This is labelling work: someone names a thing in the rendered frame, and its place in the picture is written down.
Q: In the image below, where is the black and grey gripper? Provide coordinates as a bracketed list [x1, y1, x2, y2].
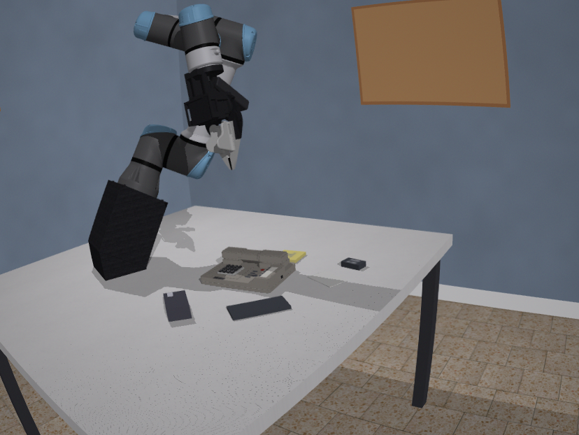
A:
[184, 64, 243, 170]

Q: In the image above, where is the yellow sticky note pad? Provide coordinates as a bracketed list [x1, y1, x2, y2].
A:
[283, 250, 306, 263]

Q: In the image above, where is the beige telephone handset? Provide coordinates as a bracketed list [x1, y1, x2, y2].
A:
[222, 247, 288, 264]

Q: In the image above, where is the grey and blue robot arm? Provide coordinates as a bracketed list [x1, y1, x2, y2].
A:
[117, 4, 257, 198]

